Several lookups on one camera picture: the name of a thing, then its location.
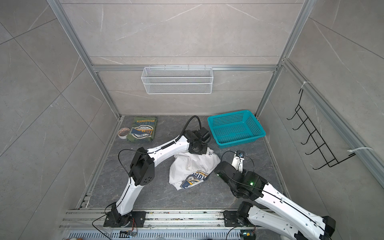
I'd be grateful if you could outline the white navy tank top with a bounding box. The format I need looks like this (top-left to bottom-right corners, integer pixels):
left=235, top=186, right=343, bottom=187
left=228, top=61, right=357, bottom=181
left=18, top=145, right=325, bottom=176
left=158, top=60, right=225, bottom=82
left=169, top=148, right=220, bottom=190

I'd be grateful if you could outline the teal plastic basket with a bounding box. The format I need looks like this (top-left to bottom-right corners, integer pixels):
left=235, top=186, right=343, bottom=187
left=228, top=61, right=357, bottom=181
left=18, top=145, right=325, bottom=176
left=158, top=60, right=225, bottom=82
left=207, top=110, right=266, bottom=149

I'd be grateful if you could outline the green tank top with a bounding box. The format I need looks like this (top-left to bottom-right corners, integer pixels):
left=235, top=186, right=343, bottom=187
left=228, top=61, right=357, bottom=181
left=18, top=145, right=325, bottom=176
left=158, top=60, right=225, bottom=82
left=127, top=117, right=157, bottom=142

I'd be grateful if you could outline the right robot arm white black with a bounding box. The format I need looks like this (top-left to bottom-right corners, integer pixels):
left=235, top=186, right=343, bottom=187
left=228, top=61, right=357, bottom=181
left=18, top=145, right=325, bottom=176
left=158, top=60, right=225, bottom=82
left=215, top=161, right=336, bottom=240

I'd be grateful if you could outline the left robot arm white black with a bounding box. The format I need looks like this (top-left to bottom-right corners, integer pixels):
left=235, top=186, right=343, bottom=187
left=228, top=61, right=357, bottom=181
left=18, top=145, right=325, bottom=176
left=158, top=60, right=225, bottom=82
left=104, top=127, right=211, bottom=228

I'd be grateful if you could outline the tape roll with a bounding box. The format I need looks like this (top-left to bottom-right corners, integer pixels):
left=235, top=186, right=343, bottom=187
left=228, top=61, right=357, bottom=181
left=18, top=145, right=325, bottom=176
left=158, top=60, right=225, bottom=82
left=117, top=128, right=131, bottom=139

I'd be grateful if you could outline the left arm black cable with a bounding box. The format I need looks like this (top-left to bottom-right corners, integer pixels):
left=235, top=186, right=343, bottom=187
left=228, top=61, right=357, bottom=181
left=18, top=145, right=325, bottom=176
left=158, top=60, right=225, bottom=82
left=178, top=115, right=202, bottom=140

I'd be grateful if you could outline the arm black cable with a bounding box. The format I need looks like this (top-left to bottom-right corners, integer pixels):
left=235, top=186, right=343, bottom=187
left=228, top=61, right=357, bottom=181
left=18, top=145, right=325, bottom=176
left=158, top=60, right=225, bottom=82
left=220, top=150, right=256, bottom=172
left=178, top=115, right=202, bottom=140

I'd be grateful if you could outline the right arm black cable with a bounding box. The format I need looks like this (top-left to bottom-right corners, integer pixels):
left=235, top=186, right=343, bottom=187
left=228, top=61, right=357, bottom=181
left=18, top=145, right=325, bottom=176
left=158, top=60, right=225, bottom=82
left=220, top=150, right=256, bottom=172

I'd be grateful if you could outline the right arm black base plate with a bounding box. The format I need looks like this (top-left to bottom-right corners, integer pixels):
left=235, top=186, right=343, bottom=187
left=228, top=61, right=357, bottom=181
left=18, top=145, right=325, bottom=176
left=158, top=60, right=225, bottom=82
left=223, top=211, right=250, bottom=227

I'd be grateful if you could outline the white wire mesh shelf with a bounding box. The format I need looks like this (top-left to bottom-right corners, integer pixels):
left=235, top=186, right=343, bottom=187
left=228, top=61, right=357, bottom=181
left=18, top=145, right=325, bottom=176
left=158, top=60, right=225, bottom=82
left=141, top=67, right=214, bottom=95

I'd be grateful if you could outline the black wire hook rack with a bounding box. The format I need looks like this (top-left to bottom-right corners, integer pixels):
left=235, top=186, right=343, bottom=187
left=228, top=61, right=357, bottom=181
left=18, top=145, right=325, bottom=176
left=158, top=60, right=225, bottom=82
left=287, top=89, right=356, bottom=171

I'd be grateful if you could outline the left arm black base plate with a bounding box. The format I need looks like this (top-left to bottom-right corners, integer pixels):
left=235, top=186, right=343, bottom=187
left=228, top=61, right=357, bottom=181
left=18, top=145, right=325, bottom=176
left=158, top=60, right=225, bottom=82
left=103, top=211, right=147, bottom=228

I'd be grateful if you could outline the white cable tie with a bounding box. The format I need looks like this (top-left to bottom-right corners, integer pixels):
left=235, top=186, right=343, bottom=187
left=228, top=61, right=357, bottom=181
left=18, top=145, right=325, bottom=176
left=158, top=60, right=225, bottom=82
left=347, top=147, right=374, bottom=153

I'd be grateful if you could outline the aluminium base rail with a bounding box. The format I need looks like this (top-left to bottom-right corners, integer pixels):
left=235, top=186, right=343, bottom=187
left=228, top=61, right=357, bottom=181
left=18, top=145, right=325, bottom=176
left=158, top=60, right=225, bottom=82
left=59, top=209, right=313, bottom=240

